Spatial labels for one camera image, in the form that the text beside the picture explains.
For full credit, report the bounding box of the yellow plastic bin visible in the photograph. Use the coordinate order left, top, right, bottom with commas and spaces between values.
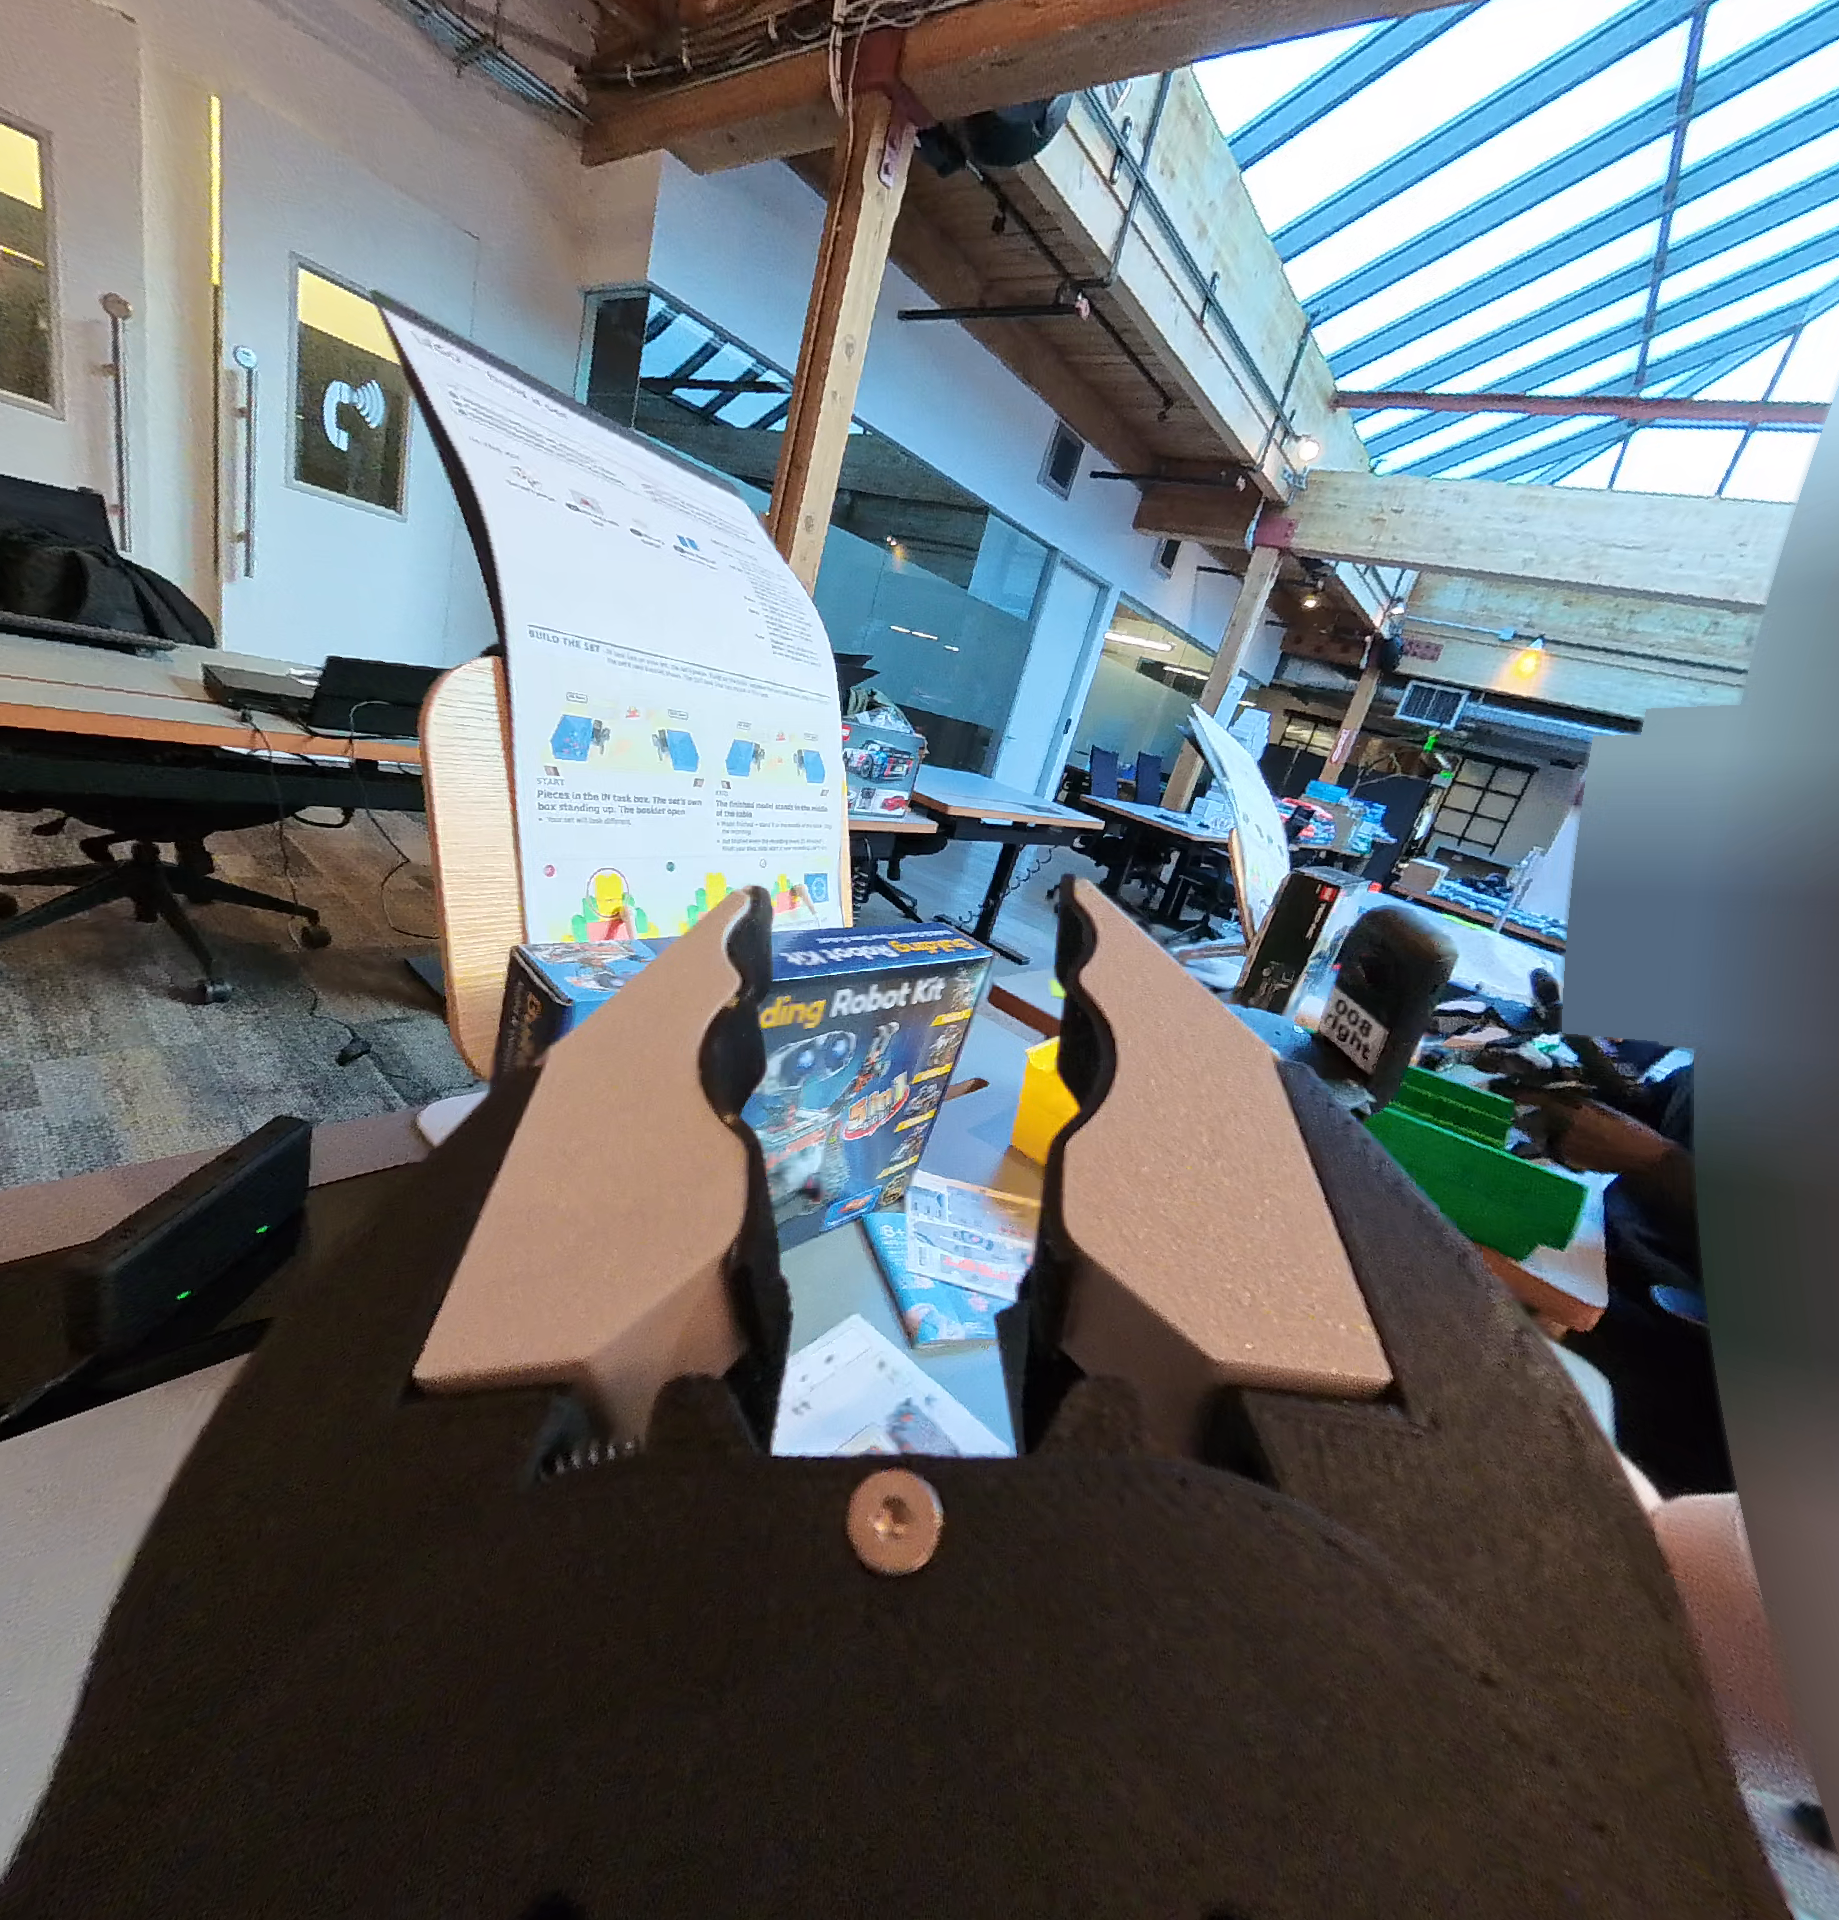
1009, 1035, 1082, 1166

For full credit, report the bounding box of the black car kit box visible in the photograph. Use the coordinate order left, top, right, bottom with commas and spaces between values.
1234, 866, 1374, 1012

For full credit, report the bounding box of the black electronic device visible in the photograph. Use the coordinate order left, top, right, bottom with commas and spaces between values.
0, 1117, 316, 1455

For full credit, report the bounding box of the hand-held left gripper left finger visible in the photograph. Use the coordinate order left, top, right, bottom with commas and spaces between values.
411, 886, 793, 1452

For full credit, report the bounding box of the instruction booklet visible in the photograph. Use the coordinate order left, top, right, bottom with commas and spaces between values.
775, 1311, 1014, 1455

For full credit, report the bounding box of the blue robot kit box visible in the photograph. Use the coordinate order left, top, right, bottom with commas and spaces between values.
492, 922, 996, 1254

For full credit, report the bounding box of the white instruction poster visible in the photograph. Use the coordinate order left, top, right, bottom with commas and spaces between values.
379, 299, 857, 949

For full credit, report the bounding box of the green plastic bin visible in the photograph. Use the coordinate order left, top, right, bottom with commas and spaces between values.
1366, 1102, 1589, 1265
1389, 1059, 1522, 1145

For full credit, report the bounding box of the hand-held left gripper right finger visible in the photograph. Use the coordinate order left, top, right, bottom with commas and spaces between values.
996, 876, 1401, 1455

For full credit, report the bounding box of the brown edged office desk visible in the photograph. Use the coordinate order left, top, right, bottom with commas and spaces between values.
0, 623, 429, 820
851, 764, 1105, 967

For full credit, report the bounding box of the black office chair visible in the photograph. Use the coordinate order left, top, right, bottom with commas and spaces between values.
0, 463, 335, 1007

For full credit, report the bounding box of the white door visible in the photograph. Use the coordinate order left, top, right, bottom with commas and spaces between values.
220, 245, 487, 670

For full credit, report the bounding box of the blue closed booklet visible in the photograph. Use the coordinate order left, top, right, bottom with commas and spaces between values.
861, 1205, 1030, 1354

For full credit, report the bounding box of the wooden post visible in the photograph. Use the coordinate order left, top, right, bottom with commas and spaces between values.
1158, 542, 1287, 814
766, 80, 918, 597

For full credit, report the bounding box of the black laptop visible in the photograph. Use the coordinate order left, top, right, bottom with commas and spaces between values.
204, 654, 443, 738

